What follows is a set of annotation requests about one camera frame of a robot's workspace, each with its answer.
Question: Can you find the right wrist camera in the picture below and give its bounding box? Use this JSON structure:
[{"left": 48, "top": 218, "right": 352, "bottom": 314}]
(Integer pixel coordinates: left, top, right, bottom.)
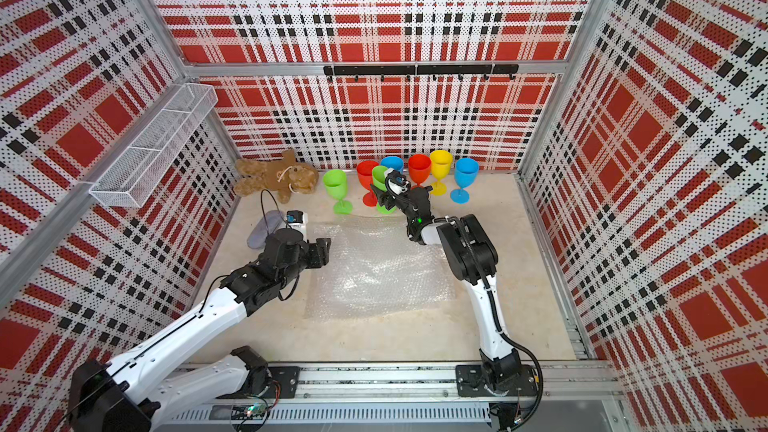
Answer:
[{"left": 385, "top": 168, "right": 410, "bottom": 196}]

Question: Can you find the blue wine glass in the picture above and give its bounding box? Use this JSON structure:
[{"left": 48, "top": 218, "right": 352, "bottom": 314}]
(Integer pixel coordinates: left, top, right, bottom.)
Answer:
[{"left": 380, "top": 156, "right": 405, "bottom": 172}]

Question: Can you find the red wine glass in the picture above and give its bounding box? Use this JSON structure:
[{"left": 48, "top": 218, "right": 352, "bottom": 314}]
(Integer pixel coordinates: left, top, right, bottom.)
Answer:
[{"left": 407, "top": 154, "right": 432, "bottom": 187}]

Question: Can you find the black wall hook rail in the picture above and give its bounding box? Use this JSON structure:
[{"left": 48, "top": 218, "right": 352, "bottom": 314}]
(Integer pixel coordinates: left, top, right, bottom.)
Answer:
[{"left": 323, "top": 64, "right": 520, "bottom": 80}]

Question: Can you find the brown teddy bear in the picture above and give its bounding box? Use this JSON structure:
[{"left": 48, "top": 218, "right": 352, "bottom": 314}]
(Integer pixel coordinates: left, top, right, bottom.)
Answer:
[{"left": 234, "top": 149, "right": 319, "bottom": 204}]

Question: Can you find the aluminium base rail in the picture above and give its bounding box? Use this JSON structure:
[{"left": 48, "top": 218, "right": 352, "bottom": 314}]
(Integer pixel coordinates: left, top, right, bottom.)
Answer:
[{"left": 270, "top": 360, "right": 623, "bottom": 404}]

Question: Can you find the white wire mesh shelf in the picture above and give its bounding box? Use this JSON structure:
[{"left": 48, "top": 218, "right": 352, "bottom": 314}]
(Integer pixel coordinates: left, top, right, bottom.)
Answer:
[{"left": 89, "top": 83, "right": 217, "bottom": 208}]

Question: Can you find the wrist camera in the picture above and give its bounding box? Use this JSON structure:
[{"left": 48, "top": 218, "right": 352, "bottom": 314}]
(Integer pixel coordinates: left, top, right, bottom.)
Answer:
[
  {"left": 385, "top": 168, "right": 410, "bottom": 196},
  {"left": 285, "top": 210, "right": 308, "bottom": 237}
]

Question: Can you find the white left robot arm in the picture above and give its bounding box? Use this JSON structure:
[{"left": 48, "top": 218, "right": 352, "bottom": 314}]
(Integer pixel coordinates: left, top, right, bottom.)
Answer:
[{"left": 65, "top": 228, "right": 331, "bottom": 431}]

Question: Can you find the light blue glass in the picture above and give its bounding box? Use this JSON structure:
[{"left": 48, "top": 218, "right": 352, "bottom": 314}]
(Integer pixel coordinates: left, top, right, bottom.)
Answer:
[{"left": 450, "top": 158, "right": 479, "bottom": 204}]

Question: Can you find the yellow glass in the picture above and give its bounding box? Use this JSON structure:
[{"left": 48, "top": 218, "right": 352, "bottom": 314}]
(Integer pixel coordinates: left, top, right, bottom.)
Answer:
[{"left": 430, "top": 150, "right": 453, "bottom": 196}]

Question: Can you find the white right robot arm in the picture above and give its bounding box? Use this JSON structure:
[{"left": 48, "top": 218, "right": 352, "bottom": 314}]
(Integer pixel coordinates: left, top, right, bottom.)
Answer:
[{"left": 373, "top": 174, "right": 543, "bottom": 399}]

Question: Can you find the green circuit board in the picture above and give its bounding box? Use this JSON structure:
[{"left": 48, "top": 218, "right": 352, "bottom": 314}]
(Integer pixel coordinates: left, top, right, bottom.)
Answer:
[{"left": 230, "top": 404, "right": 269, "bottom": 422}]

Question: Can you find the bright green glass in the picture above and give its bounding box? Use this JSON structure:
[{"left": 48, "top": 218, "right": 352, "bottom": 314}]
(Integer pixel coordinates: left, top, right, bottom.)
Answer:
[{"left": 323, "top": 169, "right": 353, "bottom": 215}]

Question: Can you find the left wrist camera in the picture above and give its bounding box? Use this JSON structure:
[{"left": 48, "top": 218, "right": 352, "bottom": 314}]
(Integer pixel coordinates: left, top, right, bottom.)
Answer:
[{"left": 285, "top": 210, "right": 308, "bottom": 237}]

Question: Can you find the pink red glass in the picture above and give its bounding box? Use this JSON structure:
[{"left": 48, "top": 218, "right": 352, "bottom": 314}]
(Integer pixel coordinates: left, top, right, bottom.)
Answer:
[{"left": 356, "top": 160, "right": 378, "bottom": 207}]

